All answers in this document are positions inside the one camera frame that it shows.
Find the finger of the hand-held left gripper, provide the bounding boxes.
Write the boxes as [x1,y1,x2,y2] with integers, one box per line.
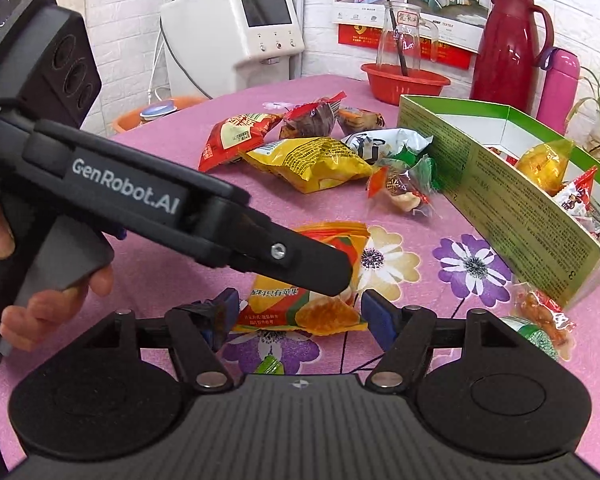
[227,202,353,297]

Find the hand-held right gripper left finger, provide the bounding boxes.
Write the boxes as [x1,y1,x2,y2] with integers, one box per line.
[82,287,241,393]

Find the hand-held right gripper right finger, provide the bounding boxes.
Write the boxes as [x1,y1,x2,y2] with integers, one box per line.
[361,290,523,393]

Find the orange yellow snack packet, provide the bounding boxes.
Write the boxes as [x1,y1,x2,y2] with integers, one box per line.
[232,221,371,337]

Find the yellow chips packet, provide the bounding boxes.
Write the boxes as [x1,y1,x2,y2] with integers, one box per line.
[239,136,376,195]

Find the green cardboard box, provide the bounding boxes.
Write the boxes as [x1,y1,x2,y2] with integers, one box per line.
[397,94,600,308]

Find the red checkered snack packet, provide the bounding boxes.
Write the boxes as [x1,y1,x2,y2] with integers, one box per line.
[486,145,520,167]

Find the yellow bread packet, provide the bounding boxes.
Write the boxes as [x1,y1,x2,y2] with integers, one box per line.
[515,139,576,196]

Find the clear packet of orange snacks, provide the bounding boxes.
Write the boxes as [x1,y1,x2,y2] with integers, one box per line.
[510,282,576,348]

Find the person's left hand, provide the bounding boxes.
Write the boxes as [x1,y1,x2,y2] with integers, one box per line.
[0,191,116,353]

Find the orange plastic basket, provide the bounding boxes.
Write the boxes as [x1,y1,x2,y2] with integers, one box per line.
[112,96,208,135]

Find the pink floral tablecloth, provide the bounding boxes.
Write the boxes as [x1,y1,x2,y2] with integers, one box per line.
[0,74,600,471]

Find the blue lidded cup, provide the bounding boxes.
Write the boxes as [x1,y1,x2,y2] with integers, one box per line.
[140,101,177,123]

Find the clear wrapped pastry snack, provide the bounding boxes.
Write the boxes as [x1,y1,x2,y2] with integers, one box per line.
[367,155,438,218]

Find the white black snack packet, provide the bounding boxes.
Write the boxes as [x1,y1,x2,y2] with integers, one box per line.
[341,127,433,166]

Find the brown snack in red-ended wrapper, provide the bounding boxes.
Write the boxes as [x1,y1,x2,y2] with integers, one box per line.
[279,91,347,140]

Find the orange brown small packet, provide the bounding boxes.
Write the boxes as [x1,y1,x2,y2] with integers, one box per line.
[336,106,386,136]

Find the green pea packet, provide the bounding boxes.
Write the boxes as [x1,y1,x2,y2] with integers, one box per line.
[500,316,561,361]

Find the white appliance with screen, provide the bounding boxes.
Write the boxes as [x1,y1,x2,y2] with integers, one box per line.
[160,0,306,101]

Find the red plastic basin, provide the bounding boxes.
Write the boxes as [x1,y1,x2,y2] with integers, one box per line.
[361,62,452,107]

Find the red white snack packet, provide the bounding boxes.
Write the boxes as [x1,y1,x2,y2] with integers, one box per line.
[552,166,600,238]

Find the glass pitcher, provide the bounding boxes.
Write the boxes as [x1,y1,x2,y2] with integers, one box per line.
[375,2,441,73]

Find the dark stirring stick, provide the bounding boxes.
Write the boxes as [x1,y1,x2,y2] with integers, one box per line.
[382,0,411,80]

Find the pink bottle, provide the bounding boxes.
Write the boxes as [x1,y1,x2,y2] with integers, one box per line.
[536,47,581,136]

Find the red thermos jug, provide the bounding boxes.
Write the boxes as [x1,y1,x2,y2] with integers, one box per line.
[469,0,556,116]

